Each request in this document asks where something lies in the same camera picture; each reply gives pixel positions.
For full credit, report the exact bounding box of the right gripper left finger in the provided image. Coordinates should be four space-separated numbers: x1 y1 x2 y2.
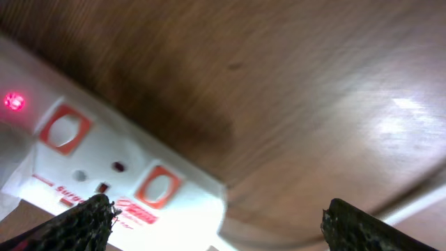
1 194 121 251

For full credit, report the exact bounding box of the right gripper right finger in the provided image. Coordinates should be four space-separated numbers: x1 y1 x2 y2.
321 198 436 251

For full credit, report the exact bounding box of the white power strip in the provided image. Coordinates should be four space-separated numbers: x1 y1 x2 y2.
1 38 230 250

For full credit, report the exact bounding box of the white power strip cord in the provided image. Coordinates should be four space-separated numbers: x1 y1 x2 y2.
379 183 446 227

